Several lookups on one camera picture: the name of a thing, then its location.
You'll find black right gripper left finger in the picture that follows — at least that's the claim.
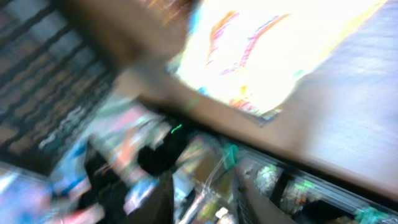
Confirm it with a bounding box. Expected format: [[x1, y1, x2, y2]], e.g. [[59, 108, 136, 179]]
[[127, 174, 174, 224]]

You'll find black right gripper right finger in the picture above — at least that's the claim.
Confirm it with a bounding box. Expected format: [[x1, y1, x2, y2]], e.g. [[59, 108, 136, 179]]
[[238, 174, 295, 224]]

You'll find yellow snack chips bag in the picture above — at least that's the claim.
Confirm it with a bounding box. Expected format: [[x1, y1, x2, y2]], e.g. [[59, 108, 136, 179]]
[[174, 0, 384, 119]]

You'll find grey plastic mesh basket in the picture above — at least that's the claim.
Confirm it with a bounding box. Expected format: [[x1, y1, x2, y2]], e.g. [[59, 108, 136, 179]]
[[1, 0, 116, 176]]

